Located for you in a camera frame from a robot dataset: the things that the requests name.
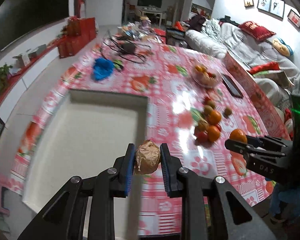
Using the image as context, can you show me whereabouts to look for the orange mandarin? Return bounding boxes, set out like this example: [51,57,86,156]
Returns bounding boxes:
[207,125,221,142]
[229,128,248,144]
[207,110,222,125]

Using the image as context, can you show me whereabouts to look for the red cherry tomato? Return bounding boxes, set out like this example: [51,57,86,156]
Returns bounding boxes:
[196,131,209,144]
[203,96,211,105]

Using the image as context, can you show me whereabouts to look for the brown walnut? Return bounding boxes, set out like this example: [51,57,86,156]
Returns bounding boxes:
[134,140,161,174]

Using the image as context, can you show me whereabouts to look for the green brown kiwi fruit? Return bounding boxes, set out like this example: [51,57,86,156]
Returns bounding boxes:
[203,105,213,116]

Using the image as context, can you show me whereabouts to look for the right hand blue glove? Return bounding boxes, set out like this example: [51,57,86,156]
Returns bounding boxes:
[269,183,300,224]

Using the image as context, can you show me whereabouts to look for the black smartphone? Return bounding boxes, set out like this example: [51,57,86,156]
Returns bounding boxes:
[221,74,243,99]

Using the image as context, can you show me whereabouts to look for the white cardboard tray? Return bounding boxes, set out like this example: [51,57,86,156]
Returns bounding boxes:
[23,89,148,239]

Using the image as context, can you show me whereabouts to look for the pink strawberry tablecloth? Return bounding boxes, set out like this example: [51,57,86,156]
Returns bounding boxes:
[9,29,293,235]

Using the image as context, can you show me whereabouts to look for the grey blanket covered sofa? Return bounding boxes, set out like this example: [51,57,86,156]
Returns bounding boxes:
[185,19,300,93]

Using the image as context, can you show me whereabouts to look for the glass fruit bowl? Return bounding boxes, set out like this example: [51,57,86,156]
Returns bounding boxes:
[191,64,222,89]

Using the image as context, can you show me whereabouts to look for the yellow plush toy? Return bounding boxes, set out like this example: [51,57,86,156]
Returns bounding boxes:
[272,38,293,57]

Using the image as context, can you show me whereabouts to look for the red embroidered cushion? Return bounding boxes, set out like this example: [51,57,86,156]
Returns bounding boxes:
[238,21,276,42]

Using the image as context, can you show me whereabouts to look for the blue crumpled glove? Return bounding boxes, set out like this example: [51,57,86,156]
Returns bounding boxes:
[93,57,114,81]

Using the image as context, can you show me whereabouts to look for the white tv cabinet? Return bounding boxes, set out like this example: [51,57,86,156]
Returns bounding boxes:
[0,38,65,123]

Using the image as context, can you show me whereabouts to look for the black power adapter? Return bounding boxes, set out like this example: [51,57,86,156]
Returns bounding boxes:
[121,42,136,54]

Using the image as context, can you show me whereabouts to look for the red gift box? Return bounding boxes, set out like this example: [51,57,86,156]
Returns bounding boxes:
[58,16,97,59]

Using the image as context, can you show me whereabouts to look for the black television screen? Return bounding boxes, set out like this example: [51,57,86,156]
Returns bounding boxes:
[0,0,69,51]

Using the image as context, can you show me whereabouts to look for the framed wall picture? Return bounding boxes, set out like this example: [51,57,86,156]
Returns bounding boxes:
[257,0,271,12]
[269,0,285,18]

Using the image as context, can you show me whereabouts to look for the black adapter cable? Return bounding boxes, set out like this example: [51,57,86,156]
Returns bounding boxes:
[101,29,153,65]

